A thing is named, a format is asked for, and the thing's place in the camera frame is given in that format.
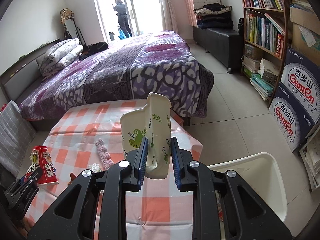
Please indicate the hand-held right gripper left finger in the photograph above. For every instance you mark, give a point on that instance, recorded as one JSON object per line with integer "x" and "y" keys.
{"x": 142, "y": 160}

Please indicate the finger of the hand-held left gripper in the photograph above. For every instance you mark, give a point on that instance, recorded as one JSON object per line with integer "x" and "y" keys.
{"x": 34, "y": 176}

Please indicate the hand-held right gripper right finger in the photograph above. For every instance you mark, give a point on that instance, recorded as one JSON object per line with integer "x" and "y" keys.
{"x": 175, "y": 160}

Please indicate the red white noodle cup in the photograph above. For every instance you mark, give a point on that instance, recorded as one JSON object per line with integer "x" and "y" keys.
{"x": 46, "y": 165}

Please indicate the leaf print paper cup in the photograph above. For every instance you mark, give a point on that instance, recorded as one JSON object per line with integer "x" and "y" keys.
{"x": 155, "y": 120}

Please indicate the white plastic bin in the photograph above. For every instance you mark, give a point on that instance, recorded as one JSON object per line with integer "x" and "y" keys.
{"x": 262, "y": 180}

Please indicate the pink knitted strip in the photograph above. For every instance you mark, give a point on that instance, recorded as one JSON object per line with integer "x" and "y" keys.
{"x": 103, "y": 152}

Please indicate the grey checked cushion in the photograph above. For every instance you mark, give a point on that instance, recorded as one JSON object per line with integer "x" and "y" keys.
{"x": 12, "y": 135}

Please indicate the orange white checked tablecloth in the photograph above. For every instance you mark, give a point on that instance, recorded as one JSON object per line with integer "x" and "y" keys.
{"x": 160, "y": 205}

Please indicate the red cloth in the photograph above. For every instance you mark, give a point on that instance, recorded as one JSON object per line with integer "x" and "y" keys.
{"x": 3, "y": 107}

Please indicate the purple patterned bedspread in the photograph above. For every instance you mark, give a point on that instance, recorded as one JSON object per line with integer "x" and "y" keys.
{"x": 112, "y": 75}

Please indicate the dark bed headboard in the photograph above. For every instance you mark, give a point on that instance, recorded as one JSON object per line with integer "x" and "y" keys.
{"x": 22, "y": 72}

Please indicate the stack of teal booklets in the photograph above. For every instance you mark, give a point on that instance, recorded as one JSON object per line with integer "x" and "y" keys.
{"x": 261, "y": 85}

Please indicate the blue white water carton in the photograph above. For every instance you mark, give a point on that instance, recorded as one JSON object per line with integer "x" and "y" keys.
{"x": 287, "y": 122}
{"x": 300, "y": 80}

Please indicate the dark clothes pile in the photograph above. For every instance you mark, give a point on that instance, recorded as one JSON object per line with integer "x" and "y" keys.
{"x": 96, "y": 48}

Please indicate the folded white patterned quilt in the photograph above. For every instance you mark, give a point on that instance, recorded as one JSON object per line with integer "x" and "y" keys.
{"x": 60, "y": 55}

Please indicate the black bench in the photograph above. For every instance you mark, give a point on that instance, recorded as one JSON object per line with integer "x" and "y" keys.
{"x": 220, "y": 42}

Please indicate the blue plastic basket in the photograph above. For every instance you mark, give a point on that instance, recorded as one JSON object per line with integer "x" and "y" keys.
{"x": 120, "y": 33}

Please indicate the grey storage box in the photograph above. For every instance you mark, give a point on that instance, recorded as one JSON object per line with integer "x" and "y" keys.
{"x": 253, "y": 51}

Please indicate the stack of newspapers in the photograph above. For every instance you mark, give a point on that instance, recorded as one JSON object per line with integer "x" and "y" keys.
{"x": 311, "y": 160}

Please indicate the black coat rack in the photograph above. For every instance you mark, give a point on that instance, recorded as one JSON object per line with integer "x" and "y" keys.
{"x": 67, "y": 35}

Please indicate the stack of folded clothes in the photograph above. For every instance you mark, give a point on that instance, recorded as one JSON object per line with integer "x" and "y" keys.
{"x": 215, "y": 20}

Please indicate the glass balcony door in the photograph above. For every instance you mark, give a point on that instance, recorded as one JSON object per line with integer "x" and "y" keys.
{"x": 145, "y": 12}

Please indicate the black bag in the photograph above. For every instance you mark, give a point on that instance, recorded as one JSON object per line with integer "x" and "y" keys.
{"x": 240, "y": 26}

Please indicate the white curtain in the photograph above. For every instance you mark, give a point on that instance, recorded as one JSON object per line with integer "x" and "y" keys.
{"x": 167, "y": 7}

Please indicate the plaid scarf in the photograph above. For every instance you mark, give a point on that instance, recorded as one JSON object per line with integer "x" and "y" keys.
{"x": 67, "y": 15}

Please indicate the wooden bookshelf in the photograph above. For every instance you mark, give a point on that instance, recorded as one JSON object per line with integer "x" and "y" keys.
{"x": 265, "y": 8}

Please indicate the brown cardboard box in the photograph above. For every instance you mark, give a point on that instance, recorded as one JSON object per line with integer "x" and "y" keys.
{"x": 305, "y": 27}

